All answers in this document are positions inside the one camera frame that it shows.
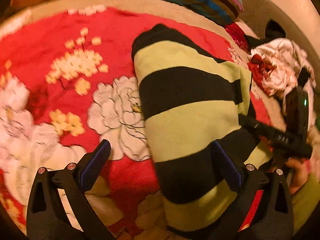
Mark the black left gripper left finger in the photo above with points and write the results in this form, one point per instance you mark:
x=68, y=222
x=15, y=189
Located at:
x=72, y=194

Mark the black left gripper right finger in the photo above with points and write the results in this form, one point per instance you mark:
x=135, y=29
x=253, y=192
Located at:
x=262, y=208

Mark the black and green striped sweater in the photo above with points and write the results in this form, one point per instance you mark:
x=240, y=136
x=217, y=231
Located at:
x=191, y=96

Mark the white and red clothes pile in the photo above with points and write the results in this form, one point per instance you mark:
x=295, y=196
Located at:
x=277, y=66

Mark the person's right hand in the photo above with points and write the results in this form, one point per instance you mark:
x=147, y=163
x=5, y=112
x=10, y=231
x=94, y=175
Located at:
x=301, y=171

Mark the black garment by headboard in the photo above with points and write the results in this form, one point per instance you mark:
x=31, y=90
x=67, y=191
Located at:
x=272, y=31

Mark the beige bed sheet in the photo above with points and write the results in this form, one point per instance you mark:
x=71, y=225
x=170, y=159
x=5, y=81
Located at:
x=140, y=7

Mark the red floral blanket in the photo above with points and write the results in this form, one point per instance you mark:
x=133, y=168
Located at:
x=126, y=196

